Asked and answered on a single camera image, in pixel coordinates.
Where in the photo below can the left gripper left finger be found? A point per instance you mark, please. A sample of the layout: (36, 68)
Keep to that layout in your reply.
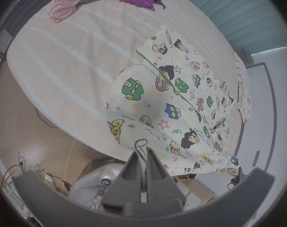
(119, 193)

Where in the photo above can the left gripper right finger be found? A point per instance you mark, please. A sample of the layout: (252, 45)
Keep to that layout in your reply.
(167, 193)

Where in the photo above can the white printed pyjama top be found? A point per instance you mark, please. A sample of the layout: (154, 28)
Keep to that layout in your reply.
(181, 103)

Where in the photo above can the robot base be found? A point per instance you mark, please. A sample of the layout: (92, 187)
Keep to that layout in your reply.
(91, 181)

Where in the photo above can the pale wooden stool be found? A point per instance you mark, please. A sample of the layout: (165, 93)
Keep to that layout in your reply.
(200, 190)

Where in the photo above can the white printed pillow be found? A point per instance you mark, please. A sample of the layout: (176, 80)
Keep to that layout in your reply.
(244, 91)

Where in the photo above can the bed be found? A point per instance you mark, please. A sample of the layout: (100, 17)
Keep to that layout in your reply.
(63, 55)

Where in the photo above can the grey bedside table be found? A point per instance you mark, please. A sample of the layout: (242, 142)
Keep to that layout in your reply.
(249, 58)

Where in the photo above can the blue-green curtain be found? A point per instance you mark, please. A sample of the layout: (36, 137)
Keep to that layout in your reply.
(240, 13)

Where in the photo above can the pink garment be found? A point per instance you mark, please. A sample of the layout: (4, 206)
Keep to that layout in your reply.
(65, 1)

